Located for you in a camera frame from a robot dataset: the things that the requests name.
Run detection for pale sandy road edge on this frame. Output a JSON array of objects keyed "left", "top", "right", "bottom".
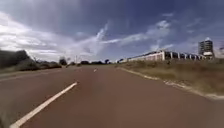
[{"left": 119, "top": 67, "right": 224, "bottom": 101}]

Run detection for reddish asphalt road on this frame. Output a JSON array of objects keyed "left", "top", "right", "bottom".
[{"left": 0, "top": 64, "right": 224, "bottom": 128}]

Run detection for dry grass verge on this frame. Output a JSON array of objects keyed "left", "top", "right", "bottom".
[{"left": 116, "top": 58, "right": 224, "bottom": 96}]

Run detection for tall grey building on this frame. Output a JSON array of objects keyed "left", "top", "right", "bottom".
[{"left": 198, "top": 37, "right": 215, "bottom": 61}]

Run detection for dry grass strip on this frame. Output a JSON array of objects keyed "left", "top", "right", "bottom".
[{"left": 0, "top": 65, "right": 68, "bottom": 80}]

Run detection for white dashed road line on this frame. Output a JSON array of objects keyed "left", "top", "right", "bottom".
[{"left": 9, "top": 68, "right": 98, "bottom": 128}]

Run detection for row of dark trees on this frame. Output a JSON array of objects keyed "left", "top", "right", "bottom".
[{"left": 0, "top": 49, "right": 113, "bottom": 72}]

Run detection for long white fence wall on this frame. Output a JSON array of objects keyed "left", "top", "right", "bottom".
[{"left": 116, "top": 50, "right": 206, "bottom": 64}]

